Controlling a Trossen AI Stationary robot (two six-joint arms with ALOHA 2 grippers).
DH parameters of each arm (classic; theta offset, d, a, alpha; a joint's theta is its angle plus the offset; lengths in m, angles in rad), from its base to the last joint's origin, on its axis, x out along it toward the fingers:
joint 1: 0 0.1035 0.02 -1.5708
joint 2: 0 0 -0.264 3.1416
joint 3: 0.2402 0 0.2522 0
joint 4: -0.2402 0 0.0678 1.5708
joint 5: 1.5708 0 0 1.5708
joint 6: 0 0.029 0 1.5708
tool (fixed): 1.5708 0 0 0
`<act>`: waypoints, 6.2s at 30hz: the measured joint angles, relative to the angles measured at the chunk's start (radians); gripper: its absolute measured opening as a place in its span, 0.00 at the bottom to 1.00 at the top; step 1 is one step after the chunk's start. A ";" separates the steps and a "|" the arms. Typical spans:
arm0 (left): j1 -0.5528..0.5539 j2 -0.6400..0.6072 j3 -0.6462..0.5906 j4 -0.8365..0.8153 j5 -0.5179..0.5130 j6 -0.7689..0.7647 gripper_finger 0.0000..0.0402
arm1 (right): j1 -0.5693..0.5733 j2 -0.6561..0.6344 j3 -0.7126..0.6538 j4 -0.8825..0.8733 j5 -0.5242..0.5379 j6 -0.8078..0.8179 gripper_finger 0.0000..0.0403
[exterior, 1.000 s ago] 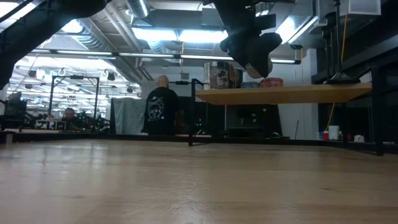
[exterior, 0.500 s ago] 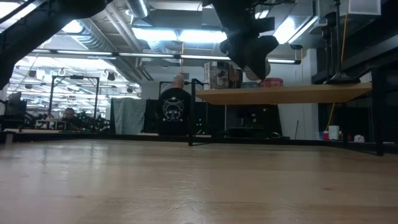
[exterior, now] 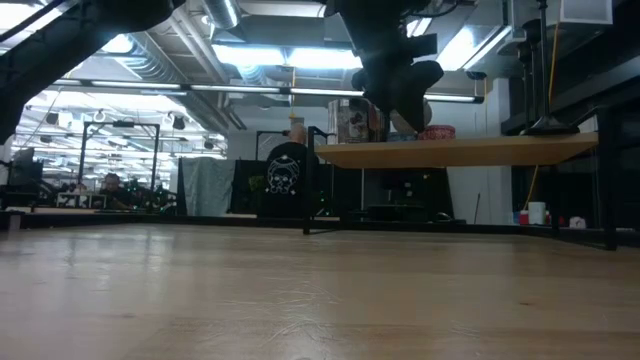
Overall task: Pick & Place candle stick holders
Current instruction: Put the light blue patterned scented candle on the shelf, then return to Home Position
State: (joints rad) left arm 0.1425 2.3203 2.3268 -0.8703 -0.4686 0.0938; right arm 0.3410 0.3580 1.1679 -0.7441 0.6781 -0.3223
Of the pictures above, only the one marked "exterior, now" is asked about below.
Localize yellow power cable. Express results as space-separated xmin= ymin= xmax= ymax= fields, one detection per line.
xmin=521 ymin=19 xmax=559 ymax=212

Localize pink patterned round tin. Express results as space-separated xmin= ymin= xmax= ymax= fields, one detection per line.
xmin=417 ymin=124 xmax=457 ymax=142

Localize black aluminium table frame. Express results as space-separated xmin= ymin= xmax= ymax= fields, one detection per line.
xmin=0 ymin=208 xmax=640 ymax=251

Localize black rig frame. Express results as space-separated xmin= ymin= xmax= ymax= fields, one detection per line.
xmin=79 ymin=120 xmax=162 ymax=201

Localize person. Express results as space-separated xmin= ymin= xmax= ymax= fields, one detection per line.
xmin=97 ymin=172 xmax=134 ymax=210
xmin=257 ymin=122 xmax=321 ymax=219

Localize white cylinder roll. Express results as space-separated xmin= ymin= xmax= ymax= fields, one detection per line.
xmin=528 ymin=201 xmax=547 ymax=226

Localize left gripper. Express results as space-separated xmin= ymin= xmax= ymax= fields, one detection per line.
xmin=327 ymin=0 xmax=445 ymax=134

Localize grey patterned round tin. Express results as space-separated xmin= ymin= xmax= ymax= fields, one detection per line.
xmin=389 ymin=97 xmax=434 ymax=134

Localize tilted wooden shelf board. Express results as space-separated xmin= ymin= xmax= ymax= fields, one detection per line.
xmin=302 ymin=106 xmax=617 ymax=251

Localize black candle stick holder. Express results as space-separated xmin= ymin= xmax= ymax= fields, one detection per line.
xmin=515 ymin=42 xmax=534 ymax=121
xmin=521 ymin=18 xmax=545 ymax=121
xmin=518 ymin=0 xmax=581 ymax=137

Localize grey tarp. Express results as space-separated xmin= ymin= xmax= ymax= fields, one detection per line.
xmin=178 ymin=157 xmax=237 ymax=217

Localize silver tin can twine tag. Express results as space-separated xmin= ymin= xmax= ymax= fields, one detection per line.
xmin=327 ymin=97 xmax=387 ymax=146

